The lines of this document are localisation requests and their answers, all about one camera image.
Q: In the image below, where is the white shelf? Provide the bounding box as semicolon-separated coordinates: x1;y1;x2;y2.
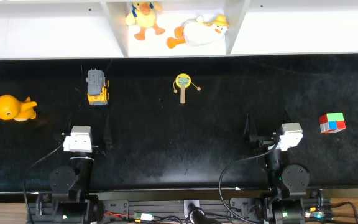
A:
0;0;358;60

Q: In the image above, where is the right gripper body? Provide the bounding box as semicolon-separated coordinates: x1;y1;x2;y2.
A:
246;133;280;151

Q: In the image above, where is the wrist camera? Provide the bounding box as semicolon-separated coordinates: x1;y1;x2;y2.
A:
62;125;94;154
275;122;305;152

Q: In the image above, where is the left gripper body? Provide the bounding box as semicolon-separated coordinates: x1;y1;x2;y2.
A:
53;133;107;158

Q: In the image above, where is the grey and yellow toy truck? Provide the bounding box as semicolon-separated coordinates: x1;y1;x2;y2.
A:
86;68;111;106

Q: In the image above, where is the mounting rail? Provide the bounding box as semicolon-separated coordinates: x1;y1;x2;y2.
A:
26;189;334;224

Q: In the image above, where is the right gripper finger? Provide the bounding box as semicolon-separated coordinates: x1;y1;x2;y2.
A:
242;112;258;141
282;109;293;125

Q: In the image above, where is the orange toy dinosaur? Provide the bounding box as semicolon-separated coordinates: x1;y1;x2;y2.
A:
0;94;39;123

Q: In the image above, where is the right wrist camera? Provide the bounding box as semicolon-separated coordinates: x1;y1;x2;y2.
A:
275;122;305;152

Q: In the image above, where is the many-coloured puzzle cube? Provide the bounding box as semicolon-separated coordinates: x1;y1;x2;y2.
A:
318;112;347;134

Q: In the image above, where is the black cable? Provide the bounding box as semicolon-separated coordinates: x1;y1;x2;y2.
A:
22;142;65;223
218;141;281;224

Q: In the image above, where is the white plush duck yellow hat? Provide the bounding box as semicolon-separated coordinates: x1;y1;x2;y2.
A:
166;14;230;49

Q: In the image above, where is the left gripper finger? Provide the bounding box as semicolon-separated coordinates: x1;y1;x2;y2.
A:
103;113;115;150
63;115;73;137

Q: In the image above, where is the yellow and green rattle drum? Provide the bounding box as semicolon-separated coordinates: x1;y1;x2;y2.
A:
172;73;202;105

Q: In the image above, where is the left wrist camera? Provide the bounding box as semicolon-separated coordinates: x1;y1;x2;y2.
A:
62;125;94;154

